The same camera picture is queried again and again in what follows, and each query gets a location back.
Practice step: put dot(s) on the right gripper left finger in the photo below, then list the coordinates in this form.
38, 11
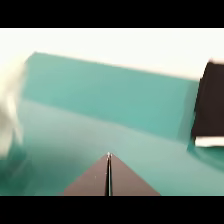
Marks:
93, 181

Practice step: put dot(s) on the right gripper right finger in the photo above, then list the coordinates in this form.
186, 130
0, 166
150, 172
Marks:
128, 181

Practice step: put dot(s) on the white garment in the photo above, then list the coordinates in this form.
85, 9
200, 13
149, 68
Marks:
9, 106

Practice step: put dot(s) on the black garment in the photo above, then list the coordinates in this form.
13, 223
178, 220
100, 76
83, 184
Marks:
210, 103

